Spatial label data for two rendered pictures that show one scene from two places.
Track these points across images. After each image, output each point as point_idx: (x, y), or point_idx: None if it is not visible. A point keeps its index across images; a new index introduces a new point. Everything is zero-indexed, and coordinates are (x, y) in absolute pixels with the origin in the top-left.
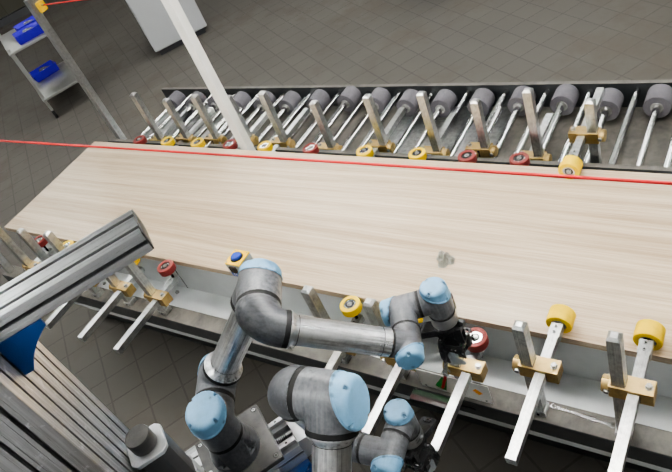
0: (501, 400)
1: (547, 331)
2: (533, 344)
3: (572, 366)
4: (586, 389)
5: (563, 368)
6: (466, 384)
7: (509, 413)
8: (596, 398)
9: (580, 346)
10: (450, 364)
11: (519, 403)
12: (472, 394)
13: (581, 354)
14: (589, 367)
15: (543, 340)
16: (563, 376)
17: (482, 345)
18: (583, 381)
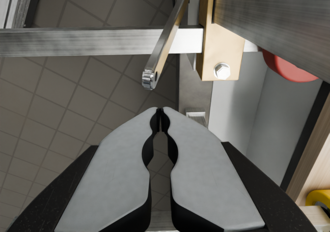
0: (195, 64)
1: (313, 180)
2: (296, 97)
3: (264, 122)
4: (239, 127)
5: (263, 107)
6: (171, 52)
7: (178, 81)
8: (230, 136)
9: (286, 167)
10: None
11: (196, 89)
12: (189, 22)
13: (276, 154)
14: (262, 142)
15: (301, 122)
16: (254, 102)
17: (282, 76)
18: (249, 122)
